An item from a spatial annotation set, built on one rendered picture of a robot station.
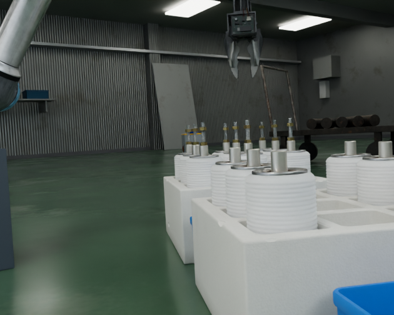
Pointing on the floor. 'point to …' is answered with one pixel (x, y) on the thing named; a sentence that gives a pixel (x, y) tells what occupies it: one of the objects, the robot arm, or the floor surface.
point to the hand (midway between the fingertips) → (244, 73)
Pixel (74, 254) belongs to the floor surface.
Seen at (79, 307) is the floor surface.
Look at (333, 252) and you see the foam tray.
